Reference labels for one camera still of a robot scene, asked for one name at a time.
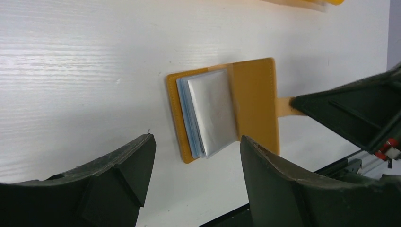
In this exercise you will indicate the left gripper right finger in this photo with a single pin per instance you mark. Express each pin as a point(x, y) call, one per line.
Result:
point(283, 194)

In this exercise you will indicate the tan leather card holder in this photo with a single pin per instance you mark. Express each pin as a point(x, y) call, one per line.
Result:
point(257, 106)

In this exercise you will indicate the aluminium frame rail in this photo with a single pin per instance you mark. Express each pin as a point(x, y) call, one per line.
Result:
point(362, 165)

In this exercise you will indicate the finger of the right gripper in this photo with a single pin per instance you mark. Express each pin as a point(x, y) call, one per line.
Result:
point(366, 112)

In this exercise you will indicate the orange three-compartment tray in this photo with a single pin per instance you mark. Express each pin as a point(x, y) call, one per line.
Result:
point(317, 5)

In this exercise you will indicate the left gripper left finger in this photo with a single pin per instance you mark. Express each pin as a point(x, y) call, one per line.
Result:
point(106, 192)

